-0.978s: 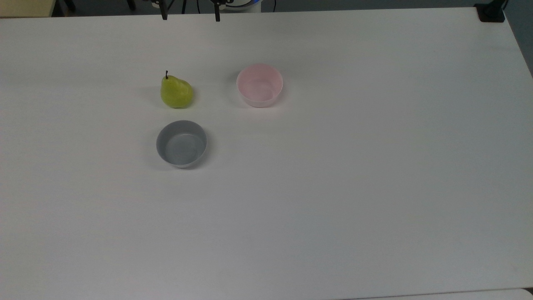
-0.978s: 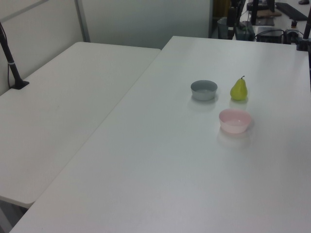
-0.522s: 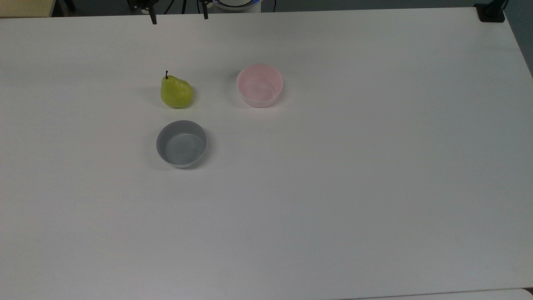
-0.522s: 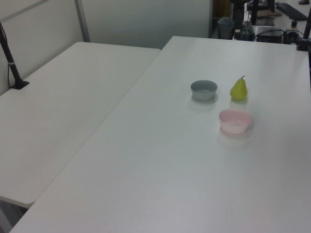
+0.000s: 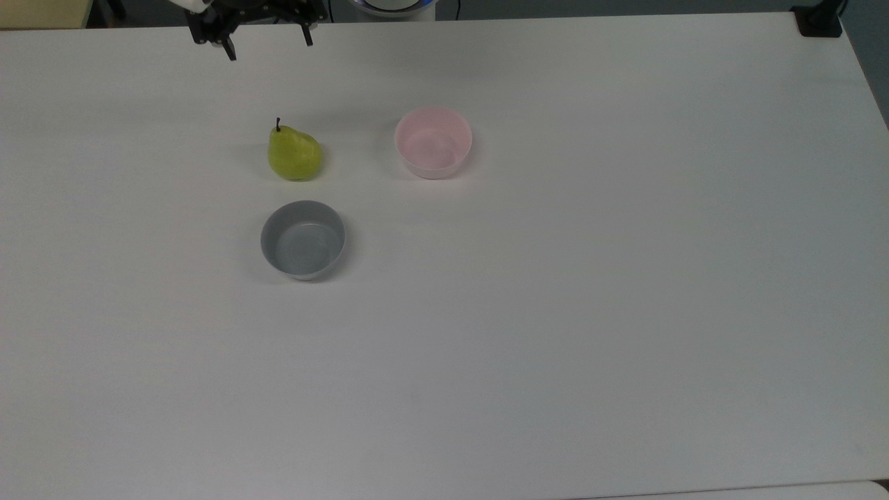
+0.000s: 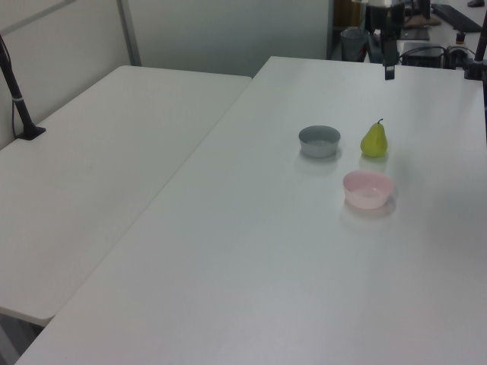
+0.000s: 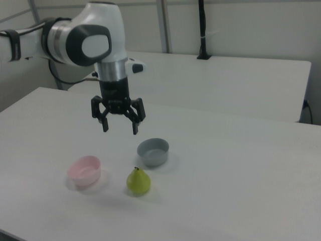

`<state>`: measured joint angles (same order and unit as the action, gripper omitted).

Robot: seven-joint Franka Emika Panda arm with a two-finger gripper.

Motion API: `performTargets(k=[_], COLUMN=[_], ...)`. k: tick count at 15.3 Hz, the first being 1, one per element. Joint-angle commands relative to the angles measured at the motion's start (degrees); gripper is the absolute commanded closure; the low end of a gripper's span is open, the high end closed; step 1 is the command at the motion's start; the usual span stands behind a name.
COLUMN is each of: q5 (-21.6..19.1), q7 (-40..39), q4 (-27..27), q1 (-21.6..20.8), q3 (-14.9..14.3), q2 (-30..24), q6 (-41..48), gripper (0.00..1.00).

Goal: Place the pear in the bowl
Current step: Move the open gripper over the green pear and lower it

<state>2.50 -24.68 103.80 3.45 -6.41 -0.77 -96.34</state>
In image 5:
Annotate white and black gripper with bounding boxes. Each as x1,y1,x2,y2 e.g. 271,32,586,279
174,0,329,62

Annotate green pear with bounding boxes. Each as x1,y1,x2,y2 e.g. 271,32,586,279
268,117,324,182

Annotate pink bowl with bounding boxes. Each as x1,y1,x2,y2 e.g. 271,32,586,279
394,106,474,180

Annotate grey bowl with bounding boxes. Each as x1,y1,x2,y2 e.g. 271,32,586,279
260,200,347,281

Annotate beige wooden furniture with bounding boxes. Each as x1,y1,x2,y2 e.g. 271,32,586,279
0,0,94,30

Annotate black table clamp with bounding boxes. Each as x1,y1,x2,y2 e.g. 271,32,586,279
790,0,847,38

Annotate white robot base blue ring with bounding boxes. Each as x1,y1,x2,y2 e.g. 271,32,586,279
346,0,438,21

